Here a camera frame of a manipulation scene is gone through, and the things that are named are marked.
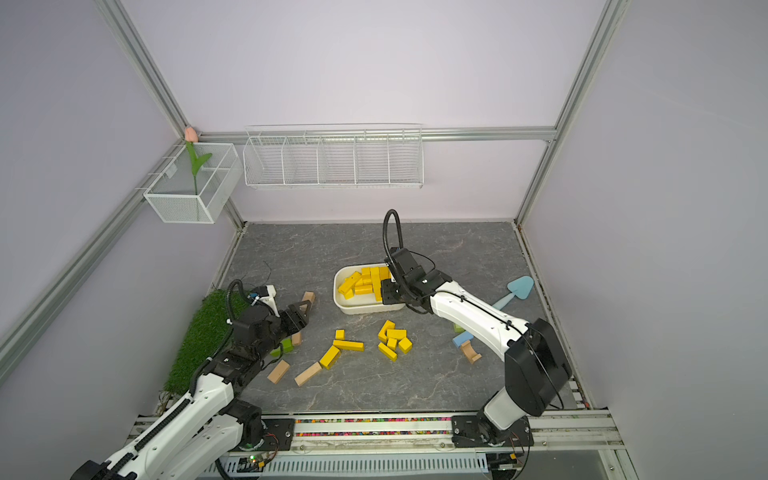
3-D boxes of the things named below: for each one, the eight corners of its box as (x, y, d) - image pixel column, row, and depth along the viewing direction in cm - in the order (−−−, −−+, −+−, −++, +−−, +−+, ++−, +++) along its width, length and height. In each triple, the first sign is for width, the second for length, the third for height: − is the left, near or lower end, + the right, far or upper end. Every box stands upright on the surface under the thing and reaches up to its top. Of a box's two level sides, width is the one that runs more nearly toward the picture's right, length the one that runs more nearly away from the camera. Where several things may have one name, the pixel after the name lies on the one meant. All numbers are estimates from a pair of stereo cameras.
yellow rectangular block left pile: (320, 362, 87) (318, 360, 85) (333, 347, 90) (332, 344, 88) (329, 370, 85) (327, 368, 84) (342, 354, 88) (341, 352, 86)
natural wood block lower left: (269, 380, 84) (266, 377, 82) (283, 362, 88) (280, 358, 85) (277, 385, 83) (274, 382, 81) (291, 366, 87) (288, 363, 85)
